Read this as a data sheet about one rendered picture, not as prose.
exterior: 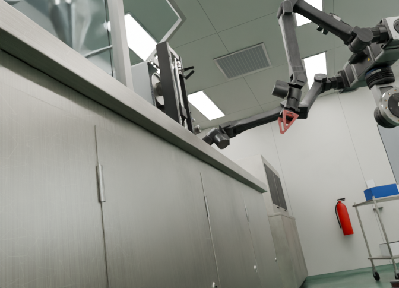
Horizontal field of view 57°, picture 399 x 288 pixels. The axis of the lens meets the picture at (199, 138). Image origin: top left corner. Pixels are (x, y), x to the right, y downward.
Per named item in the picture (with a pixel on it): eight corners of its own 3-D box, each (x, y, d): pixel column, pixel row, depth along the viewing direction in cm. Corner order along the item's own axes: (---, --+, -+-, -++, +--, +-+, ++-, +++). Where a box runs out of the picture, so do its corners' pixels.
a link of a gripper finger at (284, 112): (278, 124, 153) (285, 105, 155) (275, 130, 159) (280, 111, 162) (294, 130, 152) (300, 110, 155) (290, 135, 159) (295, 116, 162)
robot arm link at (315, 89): (306, 124, 196) (307, 108, 190) (281, 119, 202) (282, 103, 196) (326, 88, 227) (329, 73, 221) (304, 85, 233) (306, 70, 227)
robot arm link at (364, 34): (293, -15, 176) (287, -1, 185) (278, 4, 172) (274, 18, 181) (376, 32, 169) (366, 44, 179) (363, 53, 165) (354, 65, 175)
